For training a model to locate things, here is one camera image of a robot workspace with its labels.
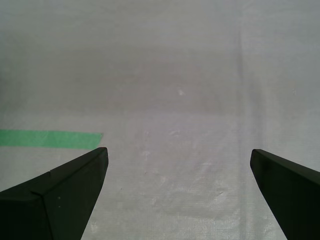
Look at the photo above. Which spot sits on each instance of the long green tape strip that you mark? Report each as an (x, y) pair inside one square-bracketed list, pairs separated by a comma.
[(50, 138)]

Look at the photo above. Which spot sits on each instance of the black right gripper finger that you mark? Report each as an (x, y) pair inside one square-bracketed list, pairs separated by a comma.
[(50, 207), (297, 197)]

